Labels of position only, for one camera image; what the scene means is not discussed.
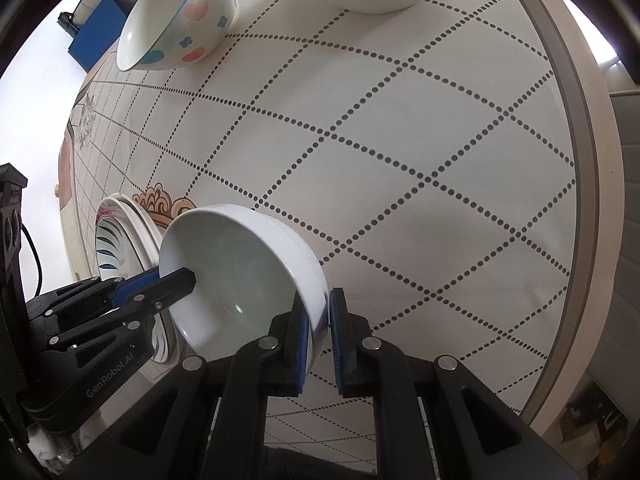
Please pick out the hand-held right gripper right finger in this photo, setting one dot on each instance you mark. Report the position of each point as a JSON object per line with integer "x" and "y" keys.
{"x": 336, "y": 350}

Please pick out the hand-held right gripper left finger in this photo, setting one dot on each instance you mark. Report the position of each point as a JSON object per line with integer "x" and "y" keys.
{"x": 301, "y": 360}

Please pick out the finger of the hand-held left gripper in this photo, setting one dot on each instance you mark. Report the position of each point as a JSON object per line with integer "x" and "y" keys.
{"x": 172, "y": 285}
{"x": 132, "y": 287}

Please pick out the plain white bowl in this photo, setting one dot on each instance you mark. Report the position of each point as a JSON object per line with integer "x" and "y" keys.
{"x": 225, "y": 270}

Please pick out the grey floral white plate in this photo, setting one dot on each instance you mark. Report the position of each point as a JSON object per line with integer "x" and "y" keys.
{"x": 150, "y": 230}

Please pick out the blue leaf pattern bowl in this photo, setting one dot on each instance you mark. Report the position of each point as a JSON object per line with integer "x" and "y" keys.
{"x": 131, "y": 220}

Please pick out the white bowl with coloured hearts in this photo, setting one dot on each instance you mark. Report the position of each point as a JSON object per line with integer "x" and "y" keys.
{"x": 195, "y": 25}

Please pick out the beige striped table cover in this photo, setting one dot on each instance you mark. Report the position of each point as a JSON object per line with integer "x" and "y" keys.
{"x": 67, "y": 170}

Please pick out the diamond patterned floral tablecloth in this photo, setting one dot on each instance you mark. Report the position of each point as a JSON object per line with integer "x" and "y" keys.
{"x": 400, "y": 160}

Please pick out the blue folded mat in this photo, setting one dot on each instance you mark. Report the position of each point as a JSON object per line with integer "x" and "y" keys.
{"x": 97, "y": 30}

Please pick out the grey chair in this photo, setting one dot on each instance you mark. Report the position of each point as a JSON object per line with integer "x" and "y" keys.
{"x": 625, "y": 210}

